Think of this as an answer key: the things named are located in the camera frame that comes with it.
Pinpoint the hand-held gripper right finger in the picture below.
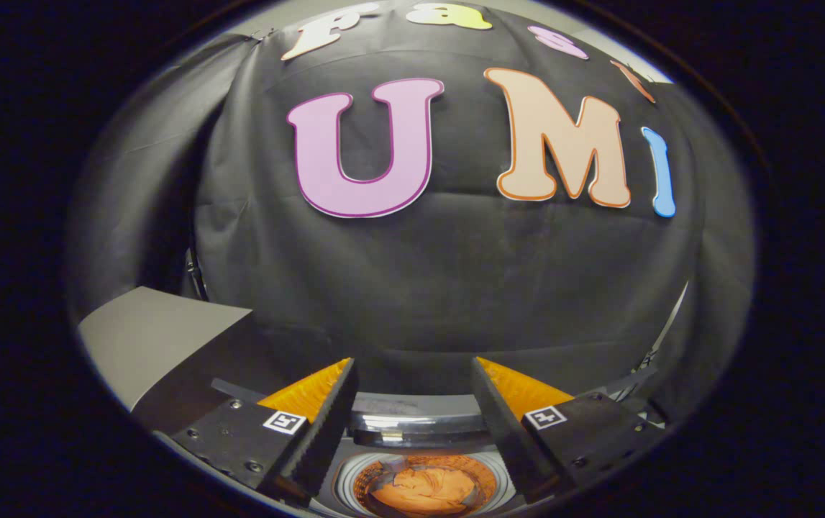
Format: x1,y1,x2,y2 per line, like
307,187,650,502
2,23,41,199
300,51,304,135
471,355,669,499

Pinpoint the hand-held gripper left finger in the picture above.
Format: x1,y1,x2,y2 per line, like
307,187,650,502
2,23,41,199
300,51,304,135
168,357,360,503

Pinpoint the grey washing machine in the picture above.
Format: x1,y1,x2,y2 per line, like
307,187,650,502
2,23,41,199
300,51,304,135
310,440,528,518

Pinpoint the orange shirt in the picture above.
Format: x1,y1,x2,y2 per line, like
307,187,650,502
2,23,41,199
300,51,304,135
368,466,483,516

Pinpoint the black backdrop cloth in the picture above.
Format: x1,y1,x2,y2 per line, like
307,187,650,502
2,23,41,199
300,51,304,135
67,0,757,427

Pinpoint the beige and black cabinet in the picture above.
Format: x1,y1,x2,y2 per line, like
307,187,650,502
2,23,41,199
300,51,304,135
78,286,335,434

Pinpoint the metal backdrop stand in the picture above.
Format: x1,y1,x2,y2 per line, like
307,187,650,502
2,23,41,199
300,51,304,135
182,247,209,301

